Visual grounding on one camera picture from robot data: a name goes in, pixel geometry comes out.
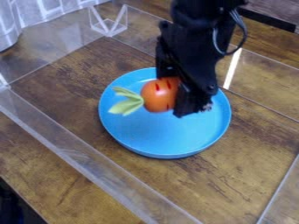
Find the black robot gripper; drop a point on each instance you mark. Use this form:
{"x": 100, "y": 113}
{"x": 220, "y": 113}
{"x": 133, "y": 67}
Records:
{"x": 192, "y": 43}

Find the orange toy carrot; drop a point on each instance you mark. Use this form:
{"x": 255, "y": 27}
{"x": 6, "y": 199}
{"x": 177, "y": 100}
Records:
{"x": 156, "y": 97}

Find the blue round tray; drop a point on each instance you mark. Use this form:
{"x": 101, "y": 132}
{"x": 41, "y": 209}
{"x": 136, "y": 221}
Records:
{"x": 159, "y": 135}

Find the black bar at back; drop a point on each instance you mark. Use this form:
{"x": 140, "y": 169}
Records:
{"x": 277, "y": 23}

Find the grey white patterned curtain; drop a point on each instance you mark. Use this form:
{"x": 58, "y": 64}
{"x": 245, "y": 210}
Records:
{"x": 22, "y": 13}

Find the clear acrylic enclosure wall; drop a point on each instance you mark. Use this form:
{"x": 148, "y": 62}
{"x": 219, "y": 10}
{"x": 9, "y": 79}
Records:
{"x": 78, "y": 177}

